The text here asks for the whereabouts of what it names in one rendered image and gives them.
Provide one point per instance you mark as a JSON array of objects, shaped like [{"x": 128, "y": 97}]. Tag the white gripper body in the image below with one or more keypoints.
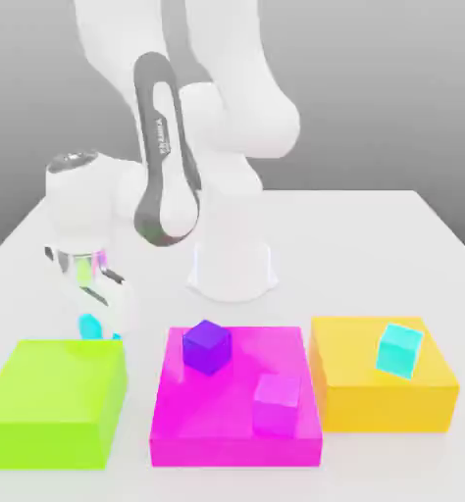
[{"x": 114, "y": 304}]

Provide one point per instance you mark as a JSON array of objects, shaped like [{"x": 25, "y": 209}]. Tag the small sky blue cube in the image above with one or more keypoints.
[{"x": 89, "y": 326}]

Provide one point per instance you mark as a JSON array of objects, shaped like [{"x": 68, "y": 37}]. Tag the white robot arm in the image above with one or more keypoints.
[{"x": 224, "y": 219}]

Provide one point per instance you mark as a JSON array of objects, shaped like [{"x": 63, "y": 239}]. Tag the small purple cube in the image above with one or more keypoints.
[{"x": 207, "y": 347}]

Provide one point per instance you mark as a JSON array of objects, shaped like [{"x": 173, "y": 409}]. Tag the small pink cube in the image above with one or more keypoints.
[{"x": 275, "y": 406}]

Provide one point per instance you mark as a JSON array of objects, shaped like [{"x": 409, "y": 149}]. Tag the small turquoise cube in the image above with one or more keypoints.
[{"x": 398, "y": 351}]

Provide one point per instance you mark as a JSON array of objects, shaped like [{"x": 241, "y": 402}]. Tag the large lime green box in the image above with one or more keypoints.
[{"x": 48, "y": 392}]

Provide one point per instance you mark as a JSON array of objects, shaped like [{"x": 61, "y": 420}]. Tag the large magenta box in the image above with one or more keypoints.
[{"x": 216, "y": 415}]

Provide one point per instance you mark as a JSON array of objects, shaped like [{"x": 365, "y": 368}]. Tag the large orange box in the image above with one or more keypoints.
[{"x": 354, "y": 376}]

